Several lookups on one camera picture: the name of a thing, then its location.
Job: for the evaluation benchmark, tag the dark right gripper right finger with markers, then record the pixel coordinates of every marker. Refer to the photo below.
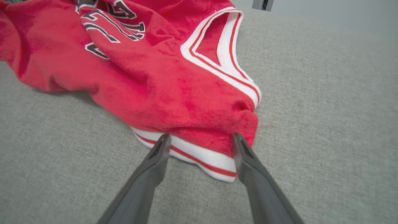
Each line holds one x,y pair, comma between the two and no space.
261,193

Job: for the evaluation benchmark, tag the red jersey white trim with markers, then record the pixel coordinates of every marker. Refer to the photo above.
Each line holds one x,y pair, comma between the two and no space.
155,81

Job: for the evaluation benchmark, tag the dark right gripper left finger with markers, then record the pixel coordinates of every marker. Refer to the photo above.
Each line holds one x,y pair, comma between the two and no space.
146,183

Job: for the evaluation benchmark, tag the grey metal partition post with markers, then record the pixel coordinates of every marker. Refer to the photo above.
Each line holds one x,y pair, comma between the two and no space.
262,4

